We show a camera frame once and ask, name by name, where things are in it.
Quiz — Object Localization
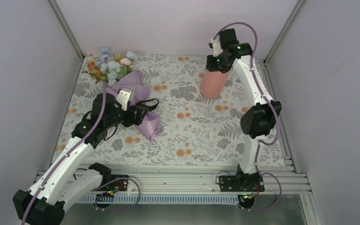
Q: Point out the pink cylindrical vase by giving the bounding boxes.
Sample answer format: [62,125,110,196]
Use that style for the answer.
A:
[200,71,229,98]

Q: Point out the purple flower bouquet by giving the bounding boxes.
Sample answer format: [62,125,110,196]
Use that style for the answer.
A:
[81,47,163,141]

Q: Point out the black gold-lettered ribbon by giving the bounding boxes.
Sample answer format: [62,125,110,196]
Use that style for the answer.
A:
[130,98,159,113]

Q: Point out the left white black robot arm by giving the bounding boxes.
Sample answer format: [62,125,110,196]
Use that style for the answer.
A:
[13,91,153,225]

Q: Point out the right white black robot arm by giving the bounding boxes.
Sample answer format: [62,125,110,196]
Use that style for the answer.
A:
[206,28,282,191]

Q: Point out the floral patterned table mat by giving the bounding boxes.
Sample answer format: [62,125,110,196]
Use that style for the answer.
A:
[53,54,288,167]

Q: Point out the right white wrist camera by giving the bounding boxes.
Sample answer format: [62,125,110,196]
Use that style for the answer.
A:
[209,34,223,57]

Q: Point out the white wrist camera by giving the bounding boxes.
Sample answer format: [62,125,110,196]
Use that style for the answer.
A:
[209,34,223,57]
[116,88,134,111]

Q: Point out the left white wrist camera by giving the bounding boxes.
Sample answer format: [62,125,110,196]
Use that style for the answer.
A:
[116,88,134,111]

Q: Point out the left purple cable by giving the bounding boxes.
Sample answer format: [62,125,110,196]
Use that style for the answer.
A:
[20,82,119,225]

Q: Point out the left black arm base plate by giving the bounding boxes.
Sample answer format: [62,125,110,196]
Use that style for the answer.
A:
[103,174,128,192]

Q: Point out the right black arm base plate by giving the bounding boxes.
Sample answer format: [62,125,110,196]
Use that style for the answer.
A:
[219,173,265,192]

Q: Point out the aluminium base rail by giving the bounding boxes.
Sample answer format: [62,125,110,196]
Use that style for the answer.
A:
[102,159,312,205]

